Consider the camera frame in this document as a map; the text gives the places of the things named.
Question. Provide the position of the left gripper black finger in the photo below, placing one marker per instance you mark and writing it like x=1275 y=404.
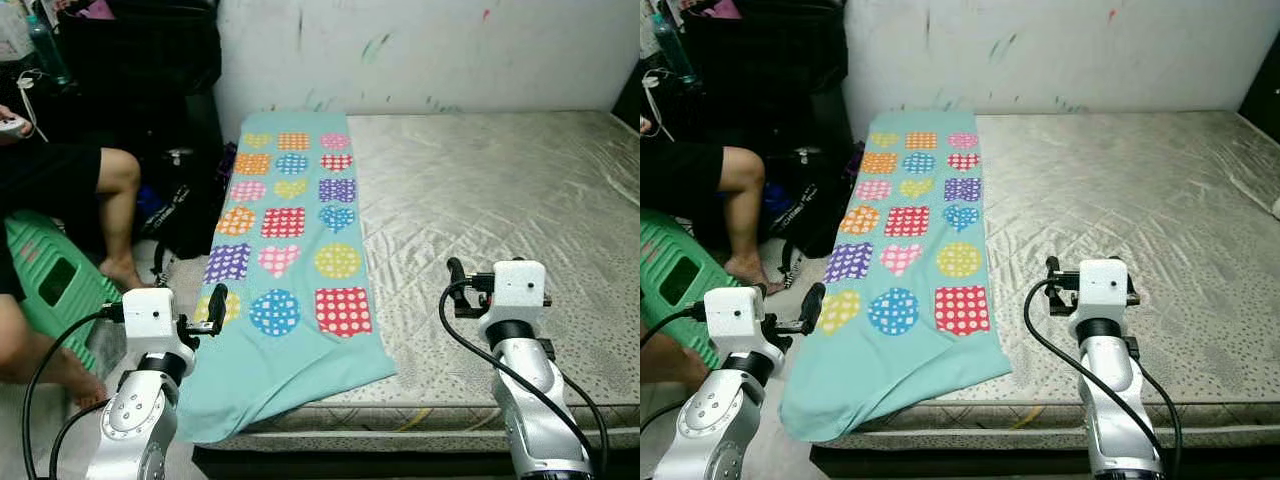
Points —
x=216 y=308
x=812 y=308

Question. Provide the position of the teal blanket with coloured shapes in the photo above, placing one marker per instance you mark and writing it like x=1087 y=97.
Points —
x=900 y=350
x=290 y=350

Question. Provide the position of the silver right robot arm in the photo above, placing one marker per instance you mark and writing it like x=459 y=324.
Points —
x=540 y=400
x=1115 y=400

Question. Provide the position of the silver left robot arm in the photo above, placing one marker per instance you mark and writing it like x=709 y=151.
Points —
x=135 y=425
x=715 y=425

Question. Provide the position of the grey quilted mattress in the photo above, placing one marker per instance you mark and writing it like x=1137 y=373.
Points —
x=1120 y=220
x=500 y=220

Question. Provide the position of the black backpack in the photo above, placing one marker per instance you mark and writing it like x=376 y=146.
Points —
x=185 y=210
x=810 y=210

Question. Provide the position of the green plastic stool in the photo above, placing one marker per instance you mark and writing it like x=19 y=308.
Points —
x=60 y=280
x=685 y=280

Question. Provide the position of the blue fabric bag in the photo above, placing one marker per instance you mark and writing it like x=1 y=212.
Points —
x=775 y=200
x=152 y=205

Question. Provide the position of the person in black shorts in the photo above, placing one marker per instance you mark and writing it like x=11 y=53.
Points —
x=680 y=180
x=60 y=180

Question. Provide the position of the dark bed base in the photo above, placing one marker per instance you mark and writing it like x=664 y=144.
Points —
x=400 y=465
x=1000 y=463

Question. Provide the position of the white game controller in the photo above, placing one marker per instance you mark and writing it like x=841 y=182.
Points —
x=12 y=125

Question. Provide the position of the black tufted headboard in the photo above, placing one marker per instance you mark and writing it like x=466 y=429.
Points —
x=1262 y=100

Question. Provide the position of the teal plastic bottle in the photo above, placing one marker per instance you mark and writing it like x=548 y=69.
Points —
x=48 y=50
x=673 y=45

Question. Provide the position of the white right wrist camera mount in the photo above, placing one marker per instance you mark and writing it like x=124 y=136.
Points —
x=1102 y=288
x=518 y=290

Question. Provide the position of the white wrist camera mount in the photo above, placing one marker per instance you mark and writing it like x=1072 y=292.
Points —
x=518 y=290
x=733 y=320
x=148 y=320
x=1102 y=288

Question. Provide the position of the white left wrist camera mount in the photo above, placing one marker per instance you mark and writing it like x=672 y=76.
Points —
x=733 y=320
x=148 y=320

